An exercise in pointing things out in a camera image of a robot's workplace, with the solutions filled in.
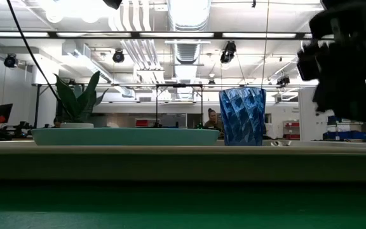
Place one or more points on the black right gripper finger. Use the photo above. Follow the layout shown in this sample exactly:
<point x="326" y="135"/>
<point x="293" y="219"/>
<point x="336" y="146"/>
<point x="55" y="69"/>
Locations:
<point x="354" y="101"/>

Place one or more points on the blue faceted cup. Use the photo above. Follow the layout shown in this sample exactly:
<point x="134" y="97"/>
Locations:
<point x="242" y="117"/>

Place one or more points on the teal plastic plate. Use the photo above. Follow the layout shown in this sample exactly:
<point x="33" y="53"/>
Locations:
<point x="122" y="136"/>

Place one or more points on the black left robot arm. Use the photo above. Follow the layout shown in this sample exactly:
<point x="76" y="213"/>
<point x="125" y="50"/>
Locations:
<point x="113" y="3"/>

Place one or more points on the blue storage bins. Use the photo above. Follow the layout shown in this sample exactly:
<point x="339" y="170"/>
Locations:
<point x="345" y="133"/>

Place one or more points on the white column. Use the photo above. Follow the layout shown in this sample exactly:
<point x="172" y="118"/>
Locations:
<point x="307" y="121"/>

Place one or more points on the red storage bins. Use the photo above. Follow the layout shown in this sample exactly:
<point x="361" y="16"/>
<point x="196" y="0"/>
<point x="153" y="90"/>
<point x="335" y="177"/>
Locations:
<point x="291" y="130"/>

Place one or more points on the person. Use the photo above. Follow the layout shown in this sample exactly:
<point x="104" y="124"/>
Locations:
<point x="213" y="122"/>

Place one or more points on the red storage bin shelf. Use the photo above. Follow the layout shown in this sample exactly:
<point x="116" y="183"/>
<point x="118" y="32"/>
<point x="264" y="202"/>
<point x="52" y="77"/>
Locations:
<point x="142" y="123"/>

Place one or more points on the white plant pot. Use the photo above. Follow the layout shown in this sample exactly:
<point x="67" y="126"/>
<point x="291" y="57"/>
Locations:
<point x="76" y="125"/>

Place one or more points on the green leafy plant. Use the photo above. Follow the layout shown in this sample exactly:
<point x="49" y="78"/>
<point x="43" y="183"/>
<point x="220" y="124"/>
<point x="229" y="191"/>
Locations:
<point x="75" y="101"/>

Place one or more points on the small black monitor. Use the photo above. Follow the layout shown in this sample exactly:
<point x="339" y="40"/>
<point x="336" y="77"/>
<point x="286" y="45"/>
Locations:
<point x="2" y="112"/>

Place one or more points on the black ceiling-mounted camera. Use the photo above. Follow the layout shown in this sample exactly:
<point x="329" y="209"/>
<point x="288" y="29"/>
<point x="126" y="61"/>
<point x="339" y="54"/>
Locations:
<point x="228" y="52"/>
<point x="118" y="56"/>
<point x="10" y="60"/>
<point x="283" y="80"/>

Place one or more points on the black background rig frame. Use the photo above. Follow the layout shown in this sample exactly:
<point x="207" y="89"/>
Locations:
<point x="179" y="86"/>

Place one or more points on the black aluminium table frame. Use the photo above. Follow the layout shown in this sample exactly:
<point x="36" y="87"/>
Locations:
<point x="138" y="35"/>

